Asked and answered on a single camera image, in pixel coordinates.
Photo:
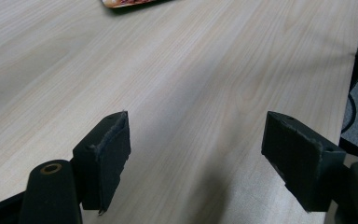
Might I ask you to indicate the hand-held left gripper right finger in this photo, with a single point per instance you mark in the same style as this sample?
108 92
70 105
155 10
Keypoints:
301 161

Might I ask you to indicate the red snack packet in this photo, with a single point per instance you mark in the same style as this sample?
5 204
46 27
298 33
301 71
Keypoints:
124 2

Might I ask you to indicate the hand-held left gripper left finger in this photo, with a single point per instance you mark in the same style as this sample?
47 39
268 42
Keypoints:
105 161

